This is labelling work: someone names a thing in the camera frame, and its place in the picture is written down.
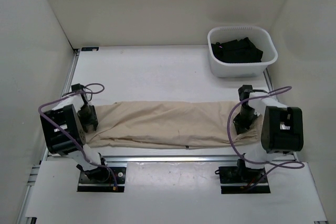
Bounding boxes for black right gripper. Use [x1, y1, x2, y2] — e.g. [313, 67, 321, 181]
[233, 105, 259, 135]

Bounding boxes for beige trousers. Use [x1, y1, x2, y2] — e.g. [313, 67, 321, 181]
[86, 101, 263, 149]

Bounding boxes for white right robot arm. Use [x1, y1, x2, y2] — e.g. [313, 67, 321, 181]
[233, 84, 304, 182]

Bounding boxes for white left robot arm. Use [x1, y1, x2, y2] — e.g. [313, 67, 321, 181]
[38, 83, 112, 183]

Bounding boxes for black trousers in basket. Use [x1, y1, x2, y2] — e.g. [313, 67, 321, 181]
[211, 37, 264, 63]

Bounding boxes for white plastic basket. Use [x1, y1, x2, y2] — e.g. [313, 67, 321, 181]
[207, 25, 278, 78]

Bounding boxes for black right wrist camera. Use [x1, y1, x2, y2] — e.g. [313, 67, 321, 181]
[238, 84, 253, 101]

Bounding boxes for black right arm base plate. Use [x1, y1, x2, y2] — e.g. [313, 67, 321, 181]
[215, 166, 271, 195]

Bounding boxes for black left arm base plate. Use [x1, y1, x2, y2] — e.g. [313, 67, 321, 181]
[77, 166, 127, 193]

